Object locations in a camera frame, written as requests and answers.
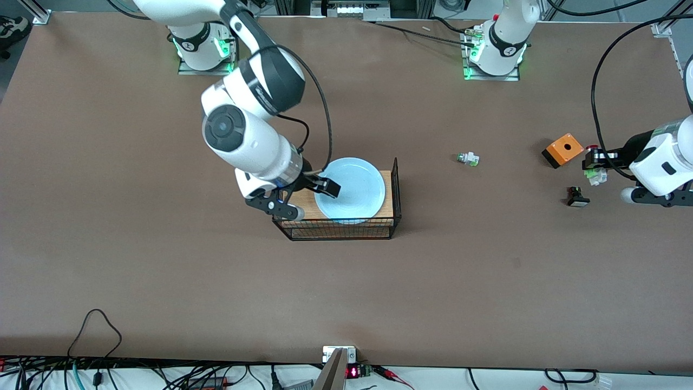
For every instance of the red clip lead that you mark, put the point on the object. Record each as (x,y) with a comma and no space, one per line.
(390,372)

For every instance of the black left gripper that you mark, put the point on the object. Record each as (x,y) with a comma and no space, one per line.
(631,147)

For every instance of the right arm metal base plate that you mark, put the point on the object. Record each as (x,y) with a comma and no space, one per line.
(187,69)

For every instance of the grey metal camera bar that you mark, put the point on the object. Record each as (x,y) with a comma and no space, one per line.
(333,374)

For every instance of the aluminium frame rail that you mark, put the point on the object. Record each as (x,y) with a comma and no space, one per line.
(352,10)

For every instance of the green push button switch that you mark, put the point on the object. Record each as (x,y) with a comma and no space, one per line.
(469,159)

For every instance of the dark shoe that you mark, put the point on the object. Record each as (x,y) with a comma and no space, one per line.
(13,24)

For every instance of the light blue plate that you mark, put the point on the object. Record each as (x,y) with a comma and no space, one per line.
(357,189)

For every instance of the aluminium corner bracket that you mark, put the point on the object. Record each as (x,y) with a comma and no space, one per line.
(661,30)
(42,17)

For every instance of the orange button enclosure box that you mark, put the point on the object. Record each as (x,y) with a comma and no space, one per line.
(564,149)

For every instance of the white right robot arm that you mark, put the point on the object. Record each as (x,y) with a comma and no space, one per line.
(243,141)

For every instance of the black square white-top button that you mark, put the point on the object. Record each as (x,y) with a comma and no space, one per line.
(577,199)

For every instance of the red digit display module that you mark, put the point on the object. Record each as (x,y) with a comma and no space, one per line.
(353,372)

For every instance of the white socket box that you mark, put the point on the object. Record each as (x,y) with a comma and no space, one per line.
(352,355)

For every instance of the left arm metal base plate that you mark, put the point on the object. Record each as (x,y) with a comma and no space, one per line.
(509,77)

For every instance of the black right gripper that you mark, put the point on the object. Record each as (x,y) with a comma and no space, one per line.
(305,177)

